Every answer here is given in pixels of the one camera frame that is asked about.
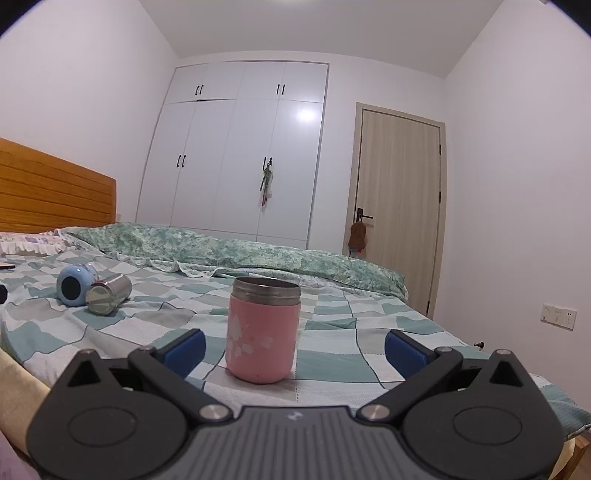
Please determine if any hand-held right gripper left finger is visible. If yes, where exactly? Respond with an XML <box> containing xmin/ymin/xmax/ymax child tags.
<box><xmin>50</xmin><ymin>329</ymin><xmax>233</xmax><ymax>428</ymax></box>

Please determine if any stainless steel cup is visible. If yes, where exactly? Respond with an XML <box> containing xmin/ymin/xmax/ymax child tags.
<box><xmin>85</xmin><ymin>273</ymin><xmax>134</xmax><ymax>316</ymax></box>

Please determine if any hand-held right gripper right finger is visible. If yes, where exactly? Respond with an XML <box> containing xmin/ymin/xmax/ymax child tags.
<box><xmin>359</xmin><ymin>329</ymin><xmax>540</xmax><ymax>428</ymax></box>

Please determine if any frilled floral pillow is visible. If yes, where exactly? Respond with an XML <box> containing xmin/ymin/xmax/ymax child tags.
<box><xmin>0</xmin><ymin>230</ymin><xmax>77</xmax><ymax>258</ymax></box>

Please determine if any green floral quilt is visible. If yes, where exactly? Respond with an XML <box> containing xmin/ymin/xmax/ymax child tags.
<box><xmin>54</xmin><ymin>222</ymin><xmax>410</xmax><ymax>297</ymax></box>

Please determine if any white wardrobe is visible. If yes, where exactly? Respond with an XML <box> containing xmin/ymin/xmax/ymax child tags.
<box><xmin>136</xmin><ymin>60</ymin><xmax>330</xmax><ymax>250</ymax></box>

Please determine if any checked green bed sheet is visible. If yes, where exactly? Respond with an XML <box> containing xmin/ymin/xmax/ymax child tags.
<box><xmin>0</xmin><ymin>244</ymin><xmax>591</xmax><ymax>441</ymax></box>

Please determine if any pink steel-rimmed cup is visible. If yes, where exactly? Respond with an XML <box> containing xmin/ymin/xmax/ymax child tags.
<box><xmin>225</xmin><ymin>276</ymin><xmax>302</xmax><ymax>385</ymax></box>

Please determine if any light blue cup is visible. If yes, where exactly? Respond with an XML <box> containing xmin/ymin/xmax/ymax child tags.
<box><xmin>57</xmin><ymin>263</ymin><xmax>99</xmax><ymax>307</ymax></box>

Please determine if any white wall socket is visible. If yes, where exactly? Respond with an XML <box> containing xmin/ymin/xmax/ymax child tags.
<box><xmin>540</xmin><ymin>303</ymin><xmax>578</xmax><ymax>331</ymax></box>

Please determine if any wooden bed frame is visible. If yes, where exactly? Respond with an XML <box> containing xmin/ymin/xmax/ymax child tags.
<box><xmin>0</xmin><ymin>344</ymin><xmax>51</xmax><ymax>480</ymax></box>

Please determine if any hanging keychain bundle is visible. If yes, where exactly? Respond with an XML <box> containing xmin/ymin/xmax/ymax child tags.
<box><xmin>259</xmin><ymin>157</ymin><xmax>274</xmax><ymax>209</ymax></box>

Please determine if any brown bag on door handle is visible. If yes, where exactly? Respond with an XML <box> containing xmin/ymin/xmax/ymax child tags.
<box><xmin>348</xmin><ymin>220</ymin><xmax>369</xmax><ymax>256</ymax></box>

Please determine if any beige wooden door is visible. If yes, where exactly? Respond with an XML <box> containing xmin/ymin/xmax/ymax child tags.
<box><xmin>343</xmin><ymin>102</ymin><xmax>448</xmax><ymax>320</ymax></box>

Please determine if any wooden headboard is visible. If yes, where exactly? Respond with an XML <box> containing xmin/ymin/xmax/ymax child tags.
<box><xmin>0</xmin><ymin>137</ymin><xmax>116</xmax><ymax>234</ymax></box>

